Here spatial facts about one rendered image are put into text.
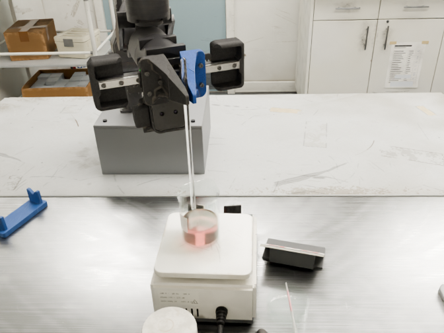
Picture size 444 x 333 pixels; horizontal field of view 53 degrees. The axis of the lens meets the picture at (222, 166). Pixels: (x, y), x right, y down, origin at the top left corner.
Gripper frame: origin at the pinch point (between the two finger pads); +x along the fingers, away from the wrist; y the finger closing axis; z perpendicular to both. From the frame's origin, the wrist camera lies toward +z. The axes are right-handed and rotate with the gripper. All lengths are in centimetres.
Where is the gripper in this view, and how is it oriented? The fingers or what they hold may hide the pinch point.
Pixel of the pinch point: (182, 88)
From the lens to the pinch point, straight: 50.8
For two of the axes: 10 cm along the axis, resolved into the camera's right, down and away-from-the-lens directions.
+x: 3.5, 4.9, -8.0
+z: 0.2, 8.4, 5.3
